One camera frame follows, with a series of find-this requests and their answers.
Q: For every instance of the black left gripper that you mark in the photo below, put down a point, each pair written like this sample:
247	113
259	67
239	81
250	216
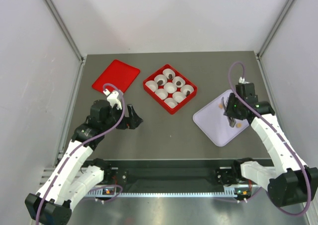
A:
127	122

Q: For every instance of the lavender tray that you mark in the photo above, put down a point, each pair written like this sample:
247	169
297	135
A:
214	124

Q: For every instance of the aluminium cable duct rail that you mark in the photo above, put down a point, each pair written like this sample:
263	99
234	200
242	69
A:
225	192

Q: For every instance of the white paper cup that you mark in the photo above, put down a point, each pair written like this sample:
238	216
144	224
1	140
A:
152	85
170	102
178	78
168	71
170	87
161	93
186	88
160	77
178	96

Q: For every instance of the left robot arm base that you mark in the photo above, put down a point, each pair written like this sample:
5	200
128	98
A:
112	174

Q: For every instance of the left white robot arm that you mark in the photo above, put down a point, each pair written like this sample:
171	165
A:
55	201

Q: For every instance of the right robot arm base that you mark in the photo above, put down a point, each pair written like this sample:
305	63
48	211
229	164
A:
232	175

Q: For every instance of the red chocolate box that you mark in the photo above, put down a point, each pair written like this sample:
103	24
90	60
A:
161	102

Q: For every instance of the metal serving tongs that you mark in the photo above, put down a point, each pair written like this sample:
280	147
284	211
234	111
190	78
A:
227	113

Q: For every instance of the red box lid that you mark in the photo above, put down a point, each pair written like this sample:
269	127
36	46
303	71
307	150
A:
118	74

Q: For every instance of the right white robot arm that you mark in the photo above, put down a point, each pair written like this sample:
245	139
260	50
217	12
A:
292	181

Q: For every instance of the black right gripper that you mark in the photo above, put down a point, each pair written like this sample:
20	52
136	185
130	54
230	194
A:
229	112

